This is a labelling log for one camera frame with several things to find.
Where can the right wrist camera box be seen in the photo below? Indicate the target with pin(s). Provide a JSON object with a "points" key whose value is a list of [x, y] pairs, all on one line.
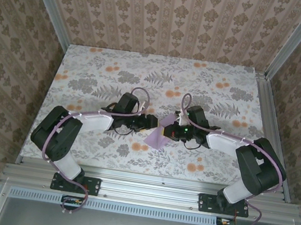
{"points": [[181, 120]]}

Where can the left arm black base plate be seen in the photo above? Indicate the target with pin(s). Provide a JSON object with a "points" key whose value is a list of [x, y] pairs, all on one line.
{"points": [[94, 187]]}

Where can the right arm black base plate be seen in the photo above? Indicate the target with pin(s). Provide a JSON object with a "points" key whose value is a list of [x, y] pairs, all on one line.
{"points": [[204, 204]]}

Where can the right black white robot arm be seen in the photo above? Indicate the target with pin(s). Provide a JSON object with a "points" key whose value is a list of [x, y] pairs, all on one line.
{"points": [[258, 168]]}

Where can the wide aluminium base beam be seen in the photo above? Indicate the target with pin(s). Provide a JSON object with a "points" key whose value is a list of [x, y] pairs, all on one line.
{"points": [[150, 191]]}

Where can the aluminium table edge rail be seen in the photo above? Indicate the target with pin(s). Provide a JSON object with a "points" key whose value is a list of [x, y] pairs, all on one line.
{"points": [[152, 178]]}

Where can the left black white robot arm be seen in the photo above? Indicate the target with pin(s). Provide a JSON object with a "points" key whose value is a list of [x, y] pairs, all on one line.
{"points": [[58, 141]]}

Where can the light purple cloth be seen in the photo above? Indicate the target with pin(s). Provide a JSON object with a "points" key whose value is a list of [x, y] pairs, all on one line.
{"points": [[156, 140]]}

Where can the aluminium corner post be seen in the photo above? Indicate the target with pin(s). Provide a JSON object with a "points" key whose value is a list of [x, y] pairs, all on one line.
{"points": [[51, 11], [294, 40]]}

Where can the aluminium side rail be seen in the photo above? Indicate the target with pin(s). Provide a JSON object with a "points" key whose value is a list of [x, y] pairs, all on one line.
{"points": [[268, 107]]}

